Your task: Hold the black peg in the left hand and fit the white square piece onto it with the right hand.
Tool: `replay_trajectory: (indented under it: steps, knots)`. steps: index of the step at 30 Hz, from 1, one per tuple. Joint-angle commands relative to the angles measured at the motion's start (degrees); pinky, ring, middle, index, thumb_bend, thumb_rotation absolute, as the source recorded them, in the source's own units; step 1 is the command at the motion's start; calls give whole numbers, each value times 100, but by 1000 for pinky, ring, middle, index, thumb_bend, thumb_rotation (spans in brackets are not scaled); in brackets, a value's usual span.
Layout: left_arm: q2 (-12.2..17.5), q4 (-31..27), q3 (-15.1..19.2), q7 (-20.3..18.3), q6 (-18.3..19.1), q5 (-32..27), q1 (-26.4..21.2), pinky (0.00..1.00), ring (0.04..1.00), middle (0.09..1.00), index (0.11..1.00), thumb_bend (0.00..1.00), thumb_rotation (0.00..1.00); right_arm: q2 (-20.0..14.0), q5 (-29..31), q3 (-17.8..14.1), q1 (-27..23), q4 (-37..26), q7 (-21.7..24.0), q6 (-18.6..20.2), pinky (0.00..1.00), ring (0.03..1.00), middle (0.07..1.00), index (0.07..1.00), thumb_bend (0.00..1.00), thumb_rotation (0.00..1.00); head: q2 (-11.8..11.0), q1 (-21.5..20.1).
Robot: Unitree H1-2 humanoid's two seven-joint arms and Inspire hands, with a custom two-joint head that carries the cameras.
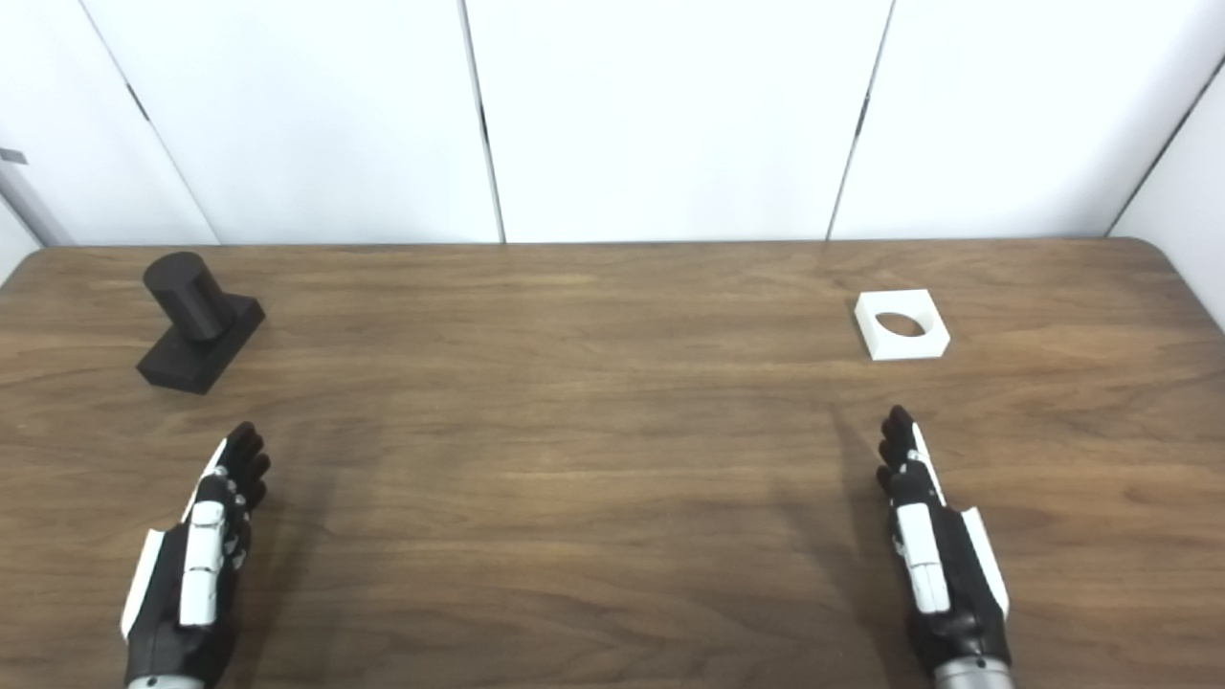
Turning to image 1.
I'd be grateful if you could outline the white and black right hand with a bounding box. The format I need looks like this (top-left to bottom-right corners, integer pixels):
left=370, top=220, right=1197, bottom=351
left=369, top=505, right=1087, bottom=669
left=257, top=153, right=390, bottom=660
left=876, top=405, right=1013, bottom=667

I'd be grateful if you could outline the white square piece with hole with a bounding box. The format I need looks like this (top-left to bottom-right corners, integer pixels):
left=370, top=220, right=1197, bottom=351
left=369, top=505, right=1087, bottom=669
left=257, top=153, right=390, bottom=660
left=855, top=289, right=951, bottom=363

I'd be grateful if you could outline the black peg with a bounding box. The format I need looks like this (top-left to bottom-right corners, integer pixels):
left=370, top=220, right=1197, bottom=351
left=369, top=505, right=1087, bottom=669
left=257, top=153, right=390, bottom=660
left=136, top=251, right=267, bottom=396

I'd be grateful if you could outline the white and black left hand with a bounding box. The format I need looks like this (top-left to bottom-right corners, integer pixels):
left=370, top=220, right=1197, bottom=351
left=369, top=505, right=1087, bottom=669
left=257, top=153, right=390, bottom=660
left=120, top=421, right=272, bottom=680

